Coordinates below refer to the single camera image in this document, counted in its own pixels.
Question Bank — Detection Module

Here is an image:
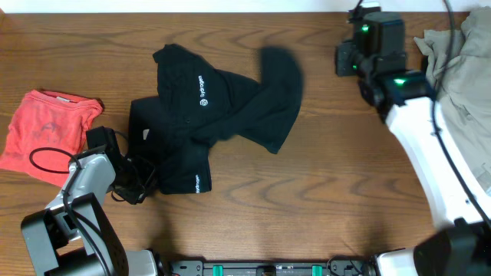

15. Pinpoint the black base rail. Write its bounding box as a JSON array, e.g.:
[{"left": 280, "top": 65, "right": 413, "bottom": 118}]
[{"left": 169, "top": 257, "right": 379, "bottom": 276}]

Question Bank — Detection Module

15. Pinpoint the folded red t-shirt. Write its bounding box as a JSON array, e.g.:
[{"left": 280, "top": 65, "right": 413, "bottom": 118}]
[{"left": 1, "top": 90, "right": 103, "bottom": 187}]

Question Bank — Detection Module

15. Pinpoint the beige khaki garment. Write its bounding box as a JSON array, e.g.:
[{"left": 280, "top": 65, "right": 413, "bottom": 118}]
[{"left": 414, "top": 7, "right": 490, "bottom": 194}]

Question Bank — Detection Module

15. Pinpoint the black polo shirt white logo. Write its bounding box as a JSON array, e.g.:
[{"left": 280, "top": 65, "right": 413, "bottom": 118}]
[{"left": 129, "top": 44, "right": 303, "bottom": 195}]

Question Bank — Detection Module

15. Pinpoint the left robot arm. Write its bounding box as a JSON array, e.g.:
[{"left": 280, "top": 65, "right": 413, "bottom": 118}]
[{"left": 21, "top": 126, "right": 164, "bottom": 275}]

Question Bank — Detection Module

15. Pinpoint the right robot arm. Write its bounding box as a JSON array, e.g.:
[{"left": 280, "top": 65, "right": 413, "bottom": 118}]
[{"left": 335, "top": 5, "right": 490, "bottom": 275}]

